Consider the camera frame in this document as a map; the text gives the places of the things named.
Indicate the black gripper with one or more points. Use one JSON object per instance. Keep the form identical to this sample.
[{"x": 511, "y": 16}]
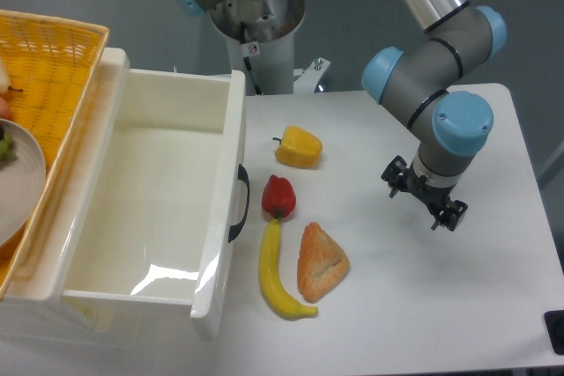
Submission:
[{"x": 447, "y": 213}]

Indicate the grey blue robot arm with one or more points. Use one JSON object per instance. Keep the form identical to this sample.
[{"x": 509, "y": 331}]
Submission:
[{"x": 415, "y": 87}]

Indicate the yellow bell pepper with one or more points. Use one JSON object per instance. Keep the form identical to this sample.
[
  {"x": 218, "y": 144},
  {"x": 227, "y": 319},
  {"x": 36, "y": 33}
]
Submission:
[{"x": 298, "y": 148}]

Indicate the red bell pepper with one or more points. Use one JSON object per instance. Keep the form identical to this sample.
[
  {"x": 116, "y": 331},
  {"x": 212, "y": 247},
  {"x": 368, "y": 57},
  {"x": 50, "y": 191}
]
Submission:
[{"x": 278, "y": 199}]

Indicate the triangular pastry bread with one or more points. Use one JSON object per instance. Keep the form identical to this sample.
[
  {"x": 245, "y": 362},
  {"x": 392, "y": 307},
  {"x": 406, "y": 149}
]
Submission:
[{"x": 322, "y": 263}]

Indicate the yellow banana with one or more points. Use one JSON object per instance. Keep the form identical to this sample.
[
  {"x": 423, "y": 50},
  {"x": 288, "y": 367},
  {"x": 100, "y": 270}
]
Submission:
[{"x": 274, "y": 293}]

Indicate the white open drawer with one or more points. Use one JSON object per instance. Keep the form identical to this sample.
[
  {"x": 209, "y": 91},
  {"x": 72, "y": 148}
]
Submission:
[{"x": 147, "y": 194}]

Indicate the white drawer cabinet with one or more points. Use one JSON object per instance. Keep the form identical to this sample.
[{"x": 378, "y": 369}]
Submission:
[{"x": 84, "y": 337}]

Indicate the yellow woven basket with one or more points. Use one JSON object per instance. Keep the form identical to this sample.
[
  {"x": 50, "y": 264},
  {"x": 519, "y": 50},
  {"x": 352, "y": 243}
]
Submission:
[{"x": 53, "y": 60}]

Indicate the grey ribbed plate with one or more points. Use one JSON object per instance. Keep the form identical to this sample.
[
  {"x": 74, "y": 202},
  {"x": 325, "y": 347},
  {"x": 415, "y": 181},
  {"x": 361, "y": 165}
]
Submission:
[{"x": 22, "y": 181}]

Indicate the green grapes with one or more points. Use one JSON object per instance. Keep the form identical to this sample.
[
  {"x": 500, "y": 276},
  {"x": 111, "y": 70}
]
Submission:
[{"x": 7, "y": 153}]

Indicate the black drawer handle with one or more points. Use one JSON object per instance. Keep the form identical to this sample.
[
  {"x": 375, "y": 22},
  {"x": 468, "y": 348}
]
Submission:
[{"x": 242, "y": 204}]

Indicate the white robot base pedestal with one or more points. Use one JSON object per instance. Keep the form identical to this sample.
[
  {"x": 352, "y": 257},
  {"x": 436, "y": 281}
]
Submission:
[{"x": 259, "y": 36}]

